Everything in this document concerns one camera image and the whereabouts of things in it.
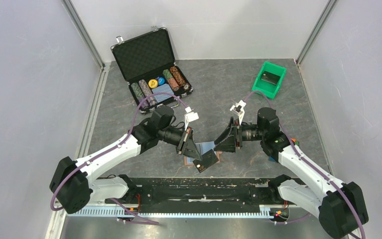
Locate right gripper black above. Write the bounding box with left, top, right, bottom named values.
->
left=213, top=117, right=266, bottom=153

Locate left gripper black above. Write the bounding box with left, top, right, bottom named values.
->
left=158, top=126, right=202, bottom=161

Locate tan leather card holder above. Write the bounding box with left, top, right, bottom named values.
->
left=184, top=141, right=222, bottom=166

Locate black credit card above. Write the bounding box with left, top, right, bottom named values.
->
left=261, top=71, right=281, bottom=85
left=192, top=149, right=219, bottom=173

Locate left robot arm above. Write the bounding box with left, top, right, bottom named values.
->
left=49, top=106, right=202, bottom=214

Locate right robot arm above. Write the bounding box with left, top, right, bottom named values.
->
left=214, top=104, right=369, bottom=239

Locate blue playing card deck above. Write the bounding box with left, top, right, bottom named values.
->
left=152, top=84, right=174, bottom=103

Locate purple poker chip row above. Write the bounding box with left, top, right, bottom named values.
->
left=138, top=79, right=157, bottom=107

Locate orange brown chip row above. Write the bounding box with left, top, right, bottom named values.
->
left=169, top=66, right=191, bottom=90

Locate green red chip row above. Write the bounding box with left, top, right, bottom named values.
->
left=162, top=69, right=180, bottom=92

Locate colourful toy block set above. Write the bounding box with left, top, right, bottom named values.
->
left=269, top=137, right=299, bottom=162

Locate green poker chip row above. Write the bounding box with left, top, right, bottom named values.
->
left=131, top=83, right=145, bottom=102

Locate blue dealer button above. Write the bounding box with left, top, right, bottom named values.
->
left=157, top=77, right=165, bottom=85

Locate yellow dealer button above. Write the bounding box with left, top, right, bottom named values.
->
left=148, top=79, right=159, bottom=89

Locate green plastic bin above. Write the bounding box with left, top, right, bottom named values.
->
left=252, top=62, right=287, bottom=99

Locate black poker chip case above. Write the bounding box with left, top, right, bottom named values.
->
left=110, top=27, right=193, bottom=114

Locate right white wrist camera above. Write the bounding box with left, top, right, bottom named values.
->
left=230, top=100, right=246, bottom=125

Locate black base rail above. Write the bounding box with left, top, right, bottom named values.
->
left=105, top=175, right=293, bottom=222

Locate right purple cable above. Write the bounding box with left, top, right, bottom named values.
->
left=243, top=90, right=367, bottom=239

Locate purple cable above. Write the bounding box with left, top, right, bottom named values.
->
left=50, top=92, right=191, bottom=226
left=243, top=90, right=367, bottom=239

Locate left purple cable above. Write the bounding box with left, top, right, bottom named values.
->
left=50, top=92, right=191, bottom=226

